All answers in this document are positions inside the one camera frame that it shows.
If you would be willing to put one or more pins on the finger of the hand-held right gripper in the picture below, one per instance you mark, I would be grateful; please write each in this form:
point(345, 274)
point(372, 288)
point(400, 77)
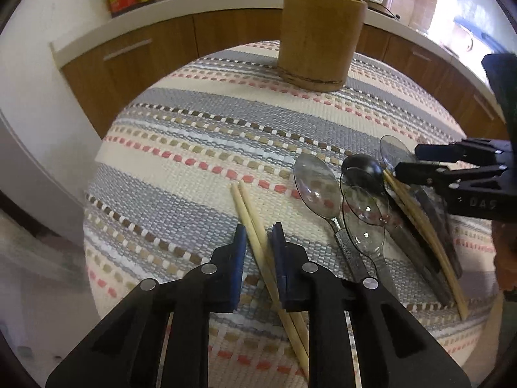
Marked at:
point(428, 173)
point(452, 150)

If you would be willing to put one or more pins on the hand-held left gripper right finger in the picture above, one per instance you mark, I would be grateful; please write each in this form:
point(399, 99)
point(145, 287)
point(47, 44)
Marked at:
point(279, 266)

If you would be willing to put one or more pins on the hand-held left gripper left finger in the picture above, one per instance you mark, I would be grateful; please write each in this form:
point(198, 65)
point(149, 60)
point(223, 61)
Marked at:
point(240, 258)

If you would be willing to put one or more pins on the dark utensil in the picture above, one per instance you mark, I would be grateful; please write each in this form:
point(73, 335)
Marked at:
point(438, 218)

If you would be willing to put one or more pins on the black ladle spoon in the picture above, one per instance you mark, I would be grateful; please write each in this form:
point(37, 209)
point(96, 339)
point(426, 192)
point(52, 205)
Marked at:
point(363, 169)

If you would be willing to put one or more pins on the bamboo utensil holder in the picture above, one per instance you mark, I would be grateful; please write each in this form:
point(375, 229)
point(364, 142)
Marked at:
point(319, 36)

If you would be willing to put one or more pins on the striped woven tablecloth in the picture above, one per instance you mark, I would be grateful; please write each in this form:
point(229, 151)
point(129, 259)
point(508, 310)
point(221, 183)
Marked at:
point(202, 137)

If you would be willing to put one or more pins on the wooden kitchen cabinet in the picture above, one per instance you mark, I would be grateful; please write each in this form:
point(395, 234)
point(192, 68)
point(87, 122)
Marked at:
point(161, 52)

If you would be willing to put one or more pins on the white kitchen countertop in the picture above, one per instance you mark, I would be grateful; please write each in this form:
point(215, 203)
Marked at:
point(169, 6)

